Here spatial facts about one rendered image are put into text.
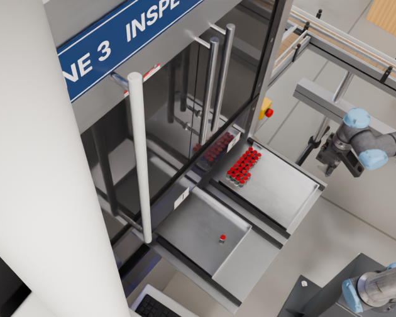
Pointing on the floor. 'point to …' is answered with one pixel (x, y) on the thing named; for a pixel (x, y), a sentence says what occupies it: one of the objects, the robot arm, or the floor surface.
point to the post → (270, 65)
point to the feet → (310, 148)
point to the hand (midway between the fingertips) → (329, 175)
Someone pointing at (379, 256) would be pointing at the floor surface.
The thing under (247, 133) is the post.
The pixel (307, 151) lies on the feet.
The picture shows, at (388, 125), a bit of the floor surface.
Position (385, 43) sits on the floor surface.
